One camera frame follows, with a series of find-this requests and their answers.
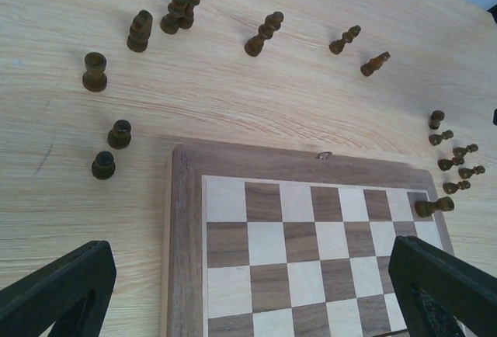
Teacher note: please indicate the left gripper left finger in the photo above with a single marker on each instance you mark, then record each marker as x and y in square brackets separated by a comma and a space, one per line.
[68, 297]

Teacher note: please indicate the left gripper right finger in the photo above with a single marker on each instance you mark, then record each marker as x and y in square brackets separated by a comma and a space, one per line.
[439, 293]

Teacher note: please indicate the dark rook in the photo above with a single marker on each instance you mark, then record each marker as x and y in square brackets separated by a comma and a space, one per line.
[140, 31]
[427, 208]

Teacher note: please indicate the dark pawn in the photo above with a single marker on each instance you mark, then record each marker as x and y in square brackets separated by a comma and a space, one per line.
[466, 173]
[446, 164]
[453, 187]
[462, 151]
[94, 79]
[119, 136]
[103, 166]

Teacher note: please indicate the wooden chess board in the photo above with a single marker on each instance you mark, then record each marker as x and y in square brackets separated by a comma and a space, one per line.
[264, 242]

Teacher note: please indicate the dark king piece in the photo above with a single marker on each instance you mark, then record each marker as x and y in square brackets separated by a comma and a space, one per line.
[337, 46]

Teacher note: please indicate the dark queen piece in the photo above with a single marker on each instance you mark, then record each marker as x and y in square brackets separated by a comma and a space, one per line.
[272, 23]

